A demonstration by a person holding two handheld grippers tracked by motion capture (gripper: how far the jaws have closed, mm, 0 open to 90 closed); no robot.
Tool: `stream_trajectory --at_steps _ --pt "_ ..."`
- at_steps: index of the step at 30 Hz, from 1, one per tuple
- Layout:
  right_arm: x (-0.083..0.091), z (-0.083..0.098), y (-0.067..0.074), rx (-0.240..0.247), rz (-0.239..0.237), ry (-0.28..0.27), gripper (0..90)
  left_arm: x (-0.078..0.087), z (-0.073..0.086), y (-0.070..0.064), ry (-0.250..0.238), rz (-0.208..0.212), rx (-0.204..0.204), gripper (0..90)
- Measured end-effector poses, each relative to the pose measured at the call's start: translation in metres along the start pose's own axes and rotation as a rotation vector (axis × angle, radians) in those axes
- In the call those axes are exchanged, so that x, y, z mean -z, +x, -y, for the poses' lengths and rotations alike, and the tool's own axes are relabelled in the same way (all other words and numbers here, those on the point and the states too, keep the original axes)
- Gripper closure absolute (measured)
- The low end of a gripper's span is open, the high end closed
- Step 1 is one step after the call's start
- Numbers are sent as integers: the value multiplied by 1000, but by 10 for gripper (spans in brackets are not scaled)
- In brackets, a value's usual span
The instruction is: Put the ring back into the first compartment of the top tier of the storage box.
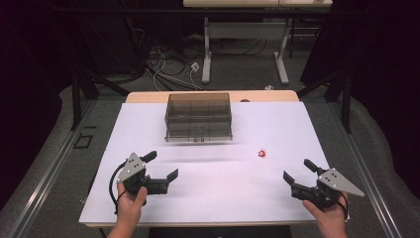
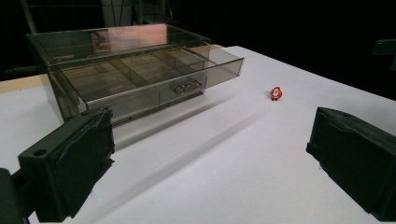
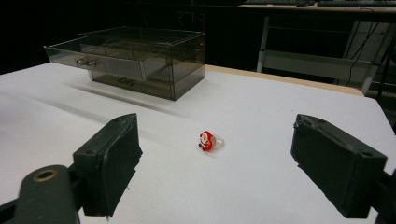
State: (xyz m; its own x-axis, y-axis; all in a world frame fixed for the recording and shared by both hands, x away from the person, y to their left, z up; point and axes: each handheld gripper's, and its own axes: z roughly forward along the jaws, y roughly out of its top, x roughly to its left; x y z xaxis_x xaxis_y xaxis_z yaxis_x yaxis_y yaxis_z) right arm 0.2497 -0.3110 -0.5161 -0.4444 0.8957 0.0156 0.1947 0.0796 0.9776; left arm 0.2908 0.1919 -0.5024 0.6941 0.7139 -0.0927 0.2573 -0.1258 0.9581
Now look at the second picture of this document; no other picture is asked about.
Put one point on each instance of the small red santa figurine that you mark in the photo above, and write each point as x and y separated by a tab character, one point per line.
276	93

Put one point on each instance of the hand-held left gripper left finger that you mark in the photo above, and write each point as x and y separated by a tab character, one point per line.
71	168

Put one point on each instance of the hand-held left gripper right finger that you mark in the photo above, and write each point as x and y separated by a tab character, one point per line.
358	161

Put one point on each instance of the clear smoky plastic drawer box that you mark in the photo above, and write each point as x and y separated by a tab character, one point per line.
130	71

